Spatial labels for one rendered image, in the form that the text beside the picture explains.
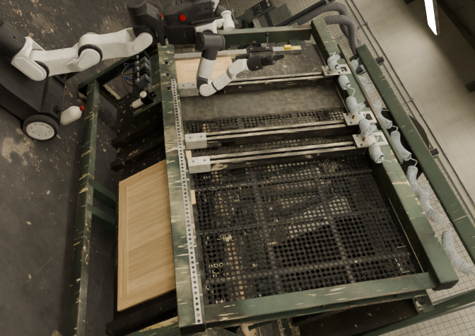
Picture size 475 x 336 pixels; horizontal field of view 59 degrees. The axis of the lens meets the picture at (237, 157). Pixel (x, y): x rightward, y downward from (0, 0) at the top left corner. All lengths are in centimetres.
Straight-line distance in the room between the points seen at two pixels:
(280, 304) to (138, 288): 88
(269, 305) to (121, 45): 170
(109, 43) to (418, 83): 658
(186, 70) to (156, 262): 136
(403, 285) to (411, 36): 731
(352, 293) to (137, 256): 125
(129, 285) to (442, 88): 682
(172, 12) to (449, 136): 603
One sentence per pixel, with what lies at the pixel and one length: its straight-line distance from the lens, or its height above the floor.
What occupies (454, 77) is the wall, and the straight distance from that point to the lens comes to 843.
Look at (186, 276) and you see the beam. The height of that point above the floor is 85.
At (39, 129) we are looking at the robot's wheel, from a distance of 293.
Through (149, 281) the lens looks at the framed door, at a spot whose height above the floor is 47.
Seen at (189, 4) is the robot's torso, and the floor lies 130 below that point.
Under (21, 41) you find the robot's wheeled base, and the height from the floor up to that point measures 35.
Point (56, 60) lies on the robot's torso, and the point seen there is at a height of 42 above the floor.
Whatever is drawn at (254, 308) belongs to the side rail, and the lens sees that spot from 202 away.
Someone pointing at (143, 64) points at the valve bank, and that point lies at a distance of 301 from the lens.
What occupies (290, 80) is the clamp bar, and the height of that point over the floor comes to 158.
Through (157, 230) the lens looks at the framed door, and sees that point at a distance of 260.
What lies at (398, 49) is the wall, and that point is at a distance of 900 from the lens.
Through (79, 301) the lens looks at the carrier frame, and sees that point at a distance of 250.
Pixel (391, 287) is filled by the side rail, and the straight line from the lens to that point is 221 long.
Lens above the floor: 184
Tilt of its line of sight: 16 degrees down
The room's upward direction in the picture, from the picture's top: 65 degrees clockwise
